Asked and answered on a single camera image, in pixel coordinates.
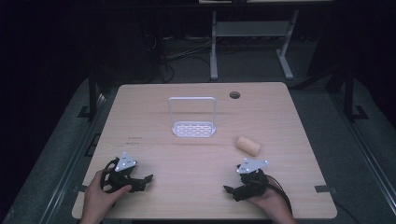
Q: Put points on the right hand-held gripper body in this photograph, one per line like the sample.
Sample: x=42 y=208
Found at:
x=251 y=183

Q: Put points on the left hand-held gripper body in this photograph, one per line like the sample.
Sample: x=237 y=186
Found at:
x=120 y=177

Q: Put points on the person's left hand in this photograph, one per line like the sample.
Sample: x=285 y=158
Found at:
x=102 y=194

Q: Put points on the black metal post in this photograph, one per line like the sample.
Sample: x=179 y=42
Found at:
x=350 y=93
x=92 y=90

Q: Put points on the beige cylindrical sponge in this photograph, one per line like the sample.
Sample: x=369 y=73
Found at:
x=248 y=145

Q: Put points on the person's right hand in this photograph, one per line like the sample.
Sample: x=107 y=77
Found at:
x=271 y=203

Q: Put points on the white metal stand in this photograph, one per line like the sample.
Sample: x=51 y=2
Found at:
x=249 y=40

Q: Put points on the white slotted rack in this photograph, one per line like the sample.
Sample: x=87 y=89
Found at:
x=193 y=119

